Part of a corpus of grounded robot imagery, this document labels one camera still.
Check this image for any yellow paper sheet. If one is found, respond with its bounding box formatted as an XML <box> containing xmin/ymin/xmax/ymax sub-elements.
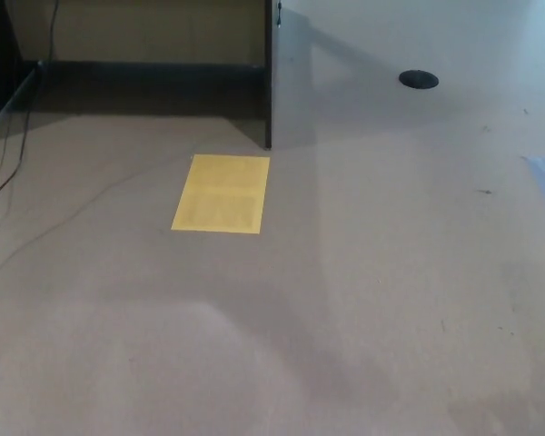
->
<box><xmin>171</xmin><ymin>154</ymin><xmax>272</xmax><ymax>235</ymax></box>

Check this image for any black round floor cover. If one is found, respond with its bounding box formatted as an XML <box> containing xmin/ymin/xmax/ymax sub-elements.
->
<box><xmin>398</xmin><ymin>69</ymin><xmax>440</xmax><ymax>90</ymax></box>

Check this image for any thin grey cable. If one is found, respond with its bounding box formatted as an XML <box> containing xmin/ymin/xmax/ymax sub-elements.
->
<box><xmin>0</xmin><ymin>156</ymin><xmax>194</xmax><ymax>287</ymax></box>

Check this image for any black power cable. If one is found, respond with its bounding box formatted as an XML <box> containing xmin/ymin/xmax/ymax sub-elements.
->
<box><xmin>0</xmin><ymin>0</ymin><xmax>60</xmax><ymax>213</ymax></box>

